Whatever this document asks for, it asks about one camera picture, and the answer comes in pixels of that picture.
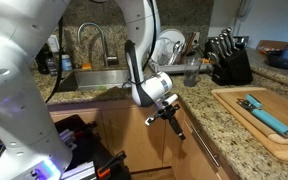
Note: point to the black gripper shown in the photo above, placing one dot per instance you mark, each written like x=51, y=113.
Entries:
x=169, y=112

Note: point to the wooden kitchen drawer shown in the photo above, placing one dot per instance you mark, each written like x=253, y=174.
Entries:
x=199, y=145

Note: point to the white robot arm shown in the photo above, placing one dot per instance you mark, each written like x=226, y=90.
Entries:
x=14, y=100

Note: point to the wooden sink cabinet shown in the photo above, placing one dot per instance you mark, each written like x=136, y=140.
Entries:
x=124, y=133

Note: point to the clear drinking glass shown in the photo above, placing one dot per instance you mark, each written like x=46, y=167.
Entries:
x=192, y=75

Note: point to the metal dish rack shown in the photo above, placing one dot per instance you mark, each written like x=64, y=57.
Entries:
x=184, y=69

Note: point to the clear glass bowl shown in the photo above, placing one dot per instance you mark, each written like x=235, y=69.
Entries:
x=164, y=50

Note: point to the metal serving spoons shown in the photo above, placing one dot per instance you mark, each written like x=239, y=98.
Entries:
x=176, y=48

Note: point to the black knife block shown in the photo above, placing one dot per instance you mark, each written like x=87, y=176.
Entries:
x=237, y=66

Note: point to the dark wooden utensil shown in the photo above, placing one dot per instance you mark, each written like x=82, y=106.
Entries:
x=189, y=43

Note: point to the orange black clamp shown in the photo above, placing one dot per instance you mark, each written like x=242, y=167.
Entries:
x=102, y=172

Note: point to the teal can opener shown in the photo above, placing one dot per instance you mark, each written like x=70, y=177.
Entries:
x=267, y=118

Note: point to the white plate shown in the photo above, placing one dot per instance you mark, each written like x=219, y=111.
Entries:
x=171, y=36

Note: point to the curved metal faucet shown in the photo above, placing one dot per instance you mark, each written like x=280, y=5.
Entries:
x=111, y=61

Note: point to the stainless steel sink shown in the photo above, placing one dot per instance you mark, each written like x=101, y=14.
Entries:
x=97, y=78

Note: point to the silver aluminium profile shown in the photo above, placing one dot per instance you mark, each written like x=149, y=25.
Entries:
x=80, y=170

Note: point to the wooden cutting board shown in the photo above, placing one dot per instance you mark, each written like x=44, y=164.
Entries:
x=284, y=100

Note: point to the stacked silver profiles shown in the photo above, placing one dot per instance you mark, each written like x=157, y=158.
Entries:
x=67, y=136

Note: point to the orange sponge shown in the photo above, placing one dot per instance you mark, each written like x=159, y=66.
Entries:
x=86, y=66

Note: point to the brown cardboard box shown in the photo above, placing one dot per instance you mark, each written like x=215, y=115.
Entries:
x=267, y=45

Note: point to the dark blue bowl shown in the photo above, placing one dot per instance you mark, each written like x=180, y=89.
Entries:
x=284, y=60

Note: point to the white wall outlet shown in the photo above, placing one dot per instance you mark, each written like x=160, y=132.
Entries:
x=54, y=43

